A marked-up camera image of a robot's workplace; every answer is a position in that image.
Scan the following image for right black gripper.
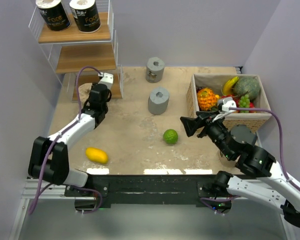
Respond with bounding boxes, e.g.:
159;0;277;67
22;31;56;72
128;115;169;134
179;108;234;159

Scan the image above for brown paper roll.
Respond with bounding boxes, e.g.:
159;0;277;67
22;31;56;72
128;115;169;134
217;150;227;161
78;83;92;103

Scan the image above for black paper roll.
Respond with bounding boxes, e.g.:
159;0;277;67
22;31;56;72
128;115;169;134
69;0;101;34
35;0;71;32

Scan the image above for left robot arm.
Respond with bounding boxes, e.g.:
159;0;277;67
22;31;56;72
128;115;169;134
28;83;112;196

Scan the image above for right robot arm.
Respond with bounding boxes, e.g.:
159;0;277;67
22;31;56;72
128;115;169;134
180;111;300;228

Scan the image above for green lime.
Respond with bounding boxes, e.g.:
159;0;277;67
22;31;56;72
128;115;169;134
163;129;179;145

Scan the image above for orange pineapple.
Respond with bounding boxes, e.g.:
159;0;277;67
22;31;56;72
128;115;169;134
196;87;220;112

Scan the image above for near grey paper roll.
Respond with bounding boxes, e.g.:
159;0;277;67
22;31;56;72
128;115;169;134
148;87;170;115

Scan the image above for grey paper roll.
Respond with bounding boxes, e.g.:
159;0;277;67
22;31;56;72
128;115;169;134
145;57;165;83
148;87;170;115

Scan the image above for red apples cluster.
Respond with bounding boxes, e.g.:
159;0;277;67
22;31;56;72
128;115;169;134
218;95;255;109

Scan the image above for yellow banana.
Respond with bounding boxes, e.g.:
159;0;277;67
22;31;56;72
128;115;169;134
222;76;240;96

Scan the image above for wicker fruit basket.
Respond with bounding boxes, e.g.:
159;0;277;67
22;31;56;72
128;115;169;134
186;73;272;132

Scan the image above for green grapes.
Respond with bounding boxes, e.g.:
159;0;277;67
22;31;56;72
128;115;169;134
238;94;251;109

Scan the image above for green melon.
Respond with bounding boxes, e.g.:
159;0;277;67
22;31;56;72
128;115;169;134
233;76;261;100

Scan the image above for far grey paper roll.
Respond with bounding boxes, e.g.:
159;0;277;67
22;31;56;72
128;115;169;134
145;57;165;83

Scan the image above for yellow mango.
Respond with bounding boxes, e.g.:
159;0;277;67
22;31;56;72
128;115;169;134
85;147;109;164

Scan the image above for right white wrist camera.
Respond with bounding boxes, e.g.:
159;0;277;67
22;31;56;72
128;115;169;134
212;97;237;122

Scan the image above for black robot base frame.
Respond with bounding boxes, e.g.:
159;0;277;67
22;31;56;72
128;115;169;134
63;172;266;213

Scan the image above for white wire wooden shelf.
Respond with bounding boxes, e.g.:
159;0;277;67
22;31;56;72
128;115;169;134
28;0;124;101

